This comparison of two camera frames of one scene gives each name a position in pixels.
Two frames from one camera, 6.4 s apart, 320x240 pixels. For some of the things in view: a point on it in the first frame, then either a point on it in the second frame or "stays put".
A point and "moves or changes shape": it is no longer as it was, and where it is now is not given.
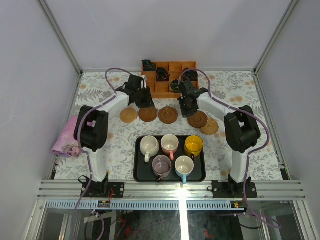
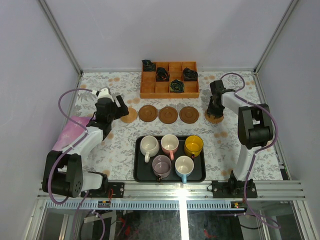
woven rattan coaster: (211, 127) moves or changes shape
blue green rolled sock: (174, 86) stays put
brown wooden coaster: (198, 120) moves or changes shape
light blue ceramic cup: (184, 167) stays put
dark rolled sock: (148, 66) stays put
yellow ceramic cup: (193, 145) stays put
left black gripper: (145, 99) → (119, 107)
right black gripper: (185, 113) → (210, 111)
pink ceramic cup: (169, 144) stays put
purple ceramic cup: (161, 166) stays put
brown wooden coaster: (148, 114) stays put
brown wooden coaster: (168, 114) stays put
